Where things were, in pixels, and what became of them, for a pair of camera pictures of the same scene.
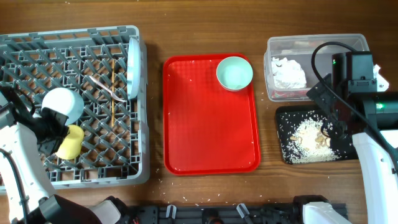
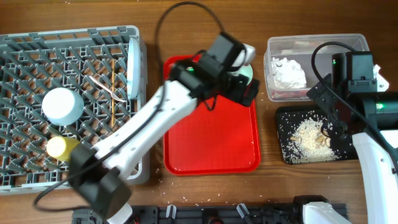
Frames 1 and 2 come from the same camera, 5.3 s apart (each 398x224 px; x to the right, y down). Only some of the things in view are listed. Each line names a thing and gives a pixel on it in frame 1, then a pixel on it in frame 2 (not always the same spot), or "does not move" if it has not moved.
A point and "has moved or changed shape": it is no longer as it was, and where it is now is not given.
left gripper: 50,146 -> 238,94
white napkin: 287,74 does not move
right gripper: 321,94 does not move
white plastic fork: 110,91 does not move
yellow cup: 71,146 has moved or changed shape
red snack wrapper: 290,94 does not move
